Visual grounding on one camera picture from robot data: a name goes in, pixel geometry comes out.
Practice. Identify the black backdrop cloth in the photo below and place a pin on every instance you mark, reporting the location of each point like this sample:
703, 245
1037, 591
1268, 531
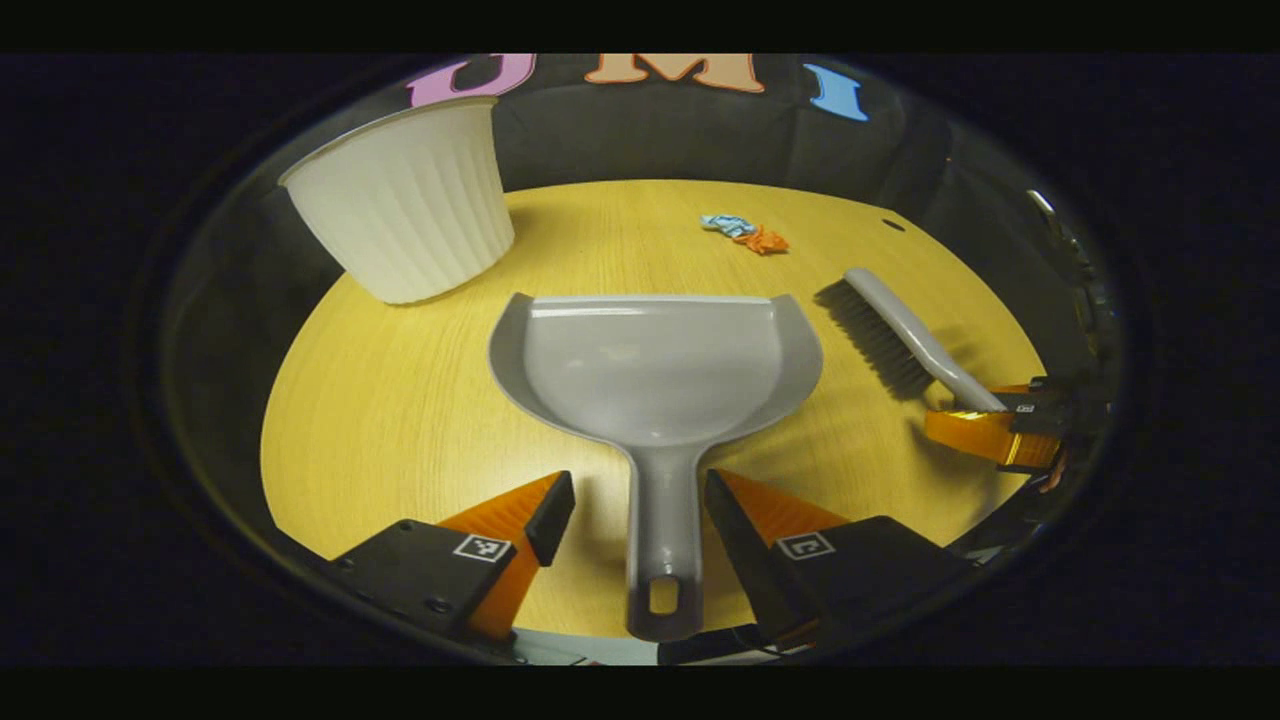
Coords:
660, 130

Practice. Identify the white ribbed garbage bin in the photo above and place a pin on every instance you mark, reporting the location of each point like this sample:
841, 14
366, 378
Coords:
410, 200

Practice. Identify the grey plastic dustpan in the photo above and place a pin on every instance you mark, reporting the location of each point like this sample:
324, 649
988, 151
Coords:
650, 370

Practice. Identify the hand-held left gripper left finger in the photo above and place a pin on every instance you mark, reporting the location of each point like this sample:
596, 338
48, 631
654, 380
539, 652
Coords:
553, 515

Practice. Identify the small grey broom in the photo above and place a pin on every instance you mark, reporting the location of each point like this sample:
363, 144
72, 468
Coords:
900, 330

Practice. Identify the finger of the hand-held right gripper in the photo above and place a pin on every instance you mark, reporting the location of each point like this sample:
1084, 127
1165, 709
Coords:
985, 435

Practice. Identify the blue paper scrap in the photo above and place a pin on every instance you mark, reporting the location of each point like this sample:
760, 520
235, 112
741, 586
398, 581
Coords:
726, 224

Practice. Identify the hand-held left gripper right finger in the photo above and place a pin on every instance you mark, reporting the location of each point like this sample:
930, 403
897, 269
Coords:
735, 545

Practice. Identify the orange paper scrap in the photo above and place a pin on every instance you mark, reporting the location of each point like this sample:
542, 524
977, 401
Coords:
765, 241

